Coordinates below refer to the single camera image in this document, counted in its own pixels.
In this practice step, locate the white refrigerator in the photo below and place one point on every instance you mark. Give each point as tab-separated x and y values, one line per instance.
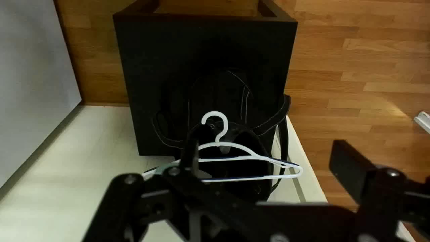
31	88

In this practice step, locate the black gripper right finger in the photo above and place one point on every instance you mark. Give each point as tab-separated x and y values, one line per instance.
390	201

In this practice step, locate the black square storage box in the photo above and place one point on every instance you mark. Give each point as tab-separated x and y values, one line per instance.
148	67

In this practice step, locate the small white floor object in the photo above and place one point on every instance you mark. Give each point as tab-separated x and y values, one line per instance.
423	121

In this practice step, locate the black stitched bag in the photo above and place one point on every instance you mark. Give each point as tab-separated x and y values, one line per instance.
223	98

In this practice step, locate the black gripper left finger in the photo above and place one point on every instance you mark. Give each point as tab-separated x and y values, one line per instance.
148	209

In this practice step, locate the white plastic coat hanger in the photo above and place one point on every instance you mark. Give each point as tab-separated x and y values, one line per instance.
220	142

